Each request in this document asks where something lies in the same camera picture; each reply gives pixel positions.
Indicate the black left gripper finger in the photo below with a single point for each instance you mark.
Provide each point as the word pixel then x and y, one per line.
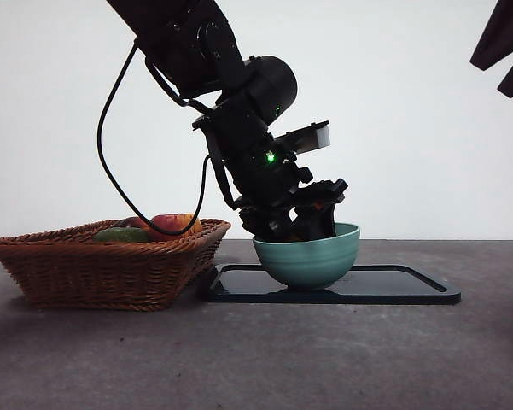
pixel 318 222
pixel 269 228

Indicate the teal ribbed bowl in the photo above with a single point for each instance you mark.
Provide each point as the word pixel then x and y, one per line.
pixel 307 265

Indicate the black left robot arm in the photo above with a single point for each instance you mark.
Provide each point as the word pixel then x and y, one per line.
pixel 205 51

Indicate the black rectangular tray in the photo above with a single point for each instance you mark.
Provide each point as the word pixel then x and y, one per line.
pixel 388 286

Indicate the red yellow apple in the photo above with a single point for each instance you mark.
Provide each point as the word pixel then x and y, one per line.
pixel 170 224

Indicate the dark red plum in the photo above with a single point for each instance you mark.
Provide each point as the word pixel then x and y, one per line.
pixel 132 222

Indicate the green oval fruit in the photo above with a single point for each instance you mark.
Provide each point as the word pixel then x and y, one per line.
pixel 119 236

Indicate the brown wicker basket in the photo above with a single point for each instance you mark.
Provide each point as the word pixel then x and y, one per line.
pixel 102 273

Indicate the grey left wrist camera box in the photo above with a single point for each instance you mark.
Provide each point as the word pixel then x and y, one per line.
pixel 320 136

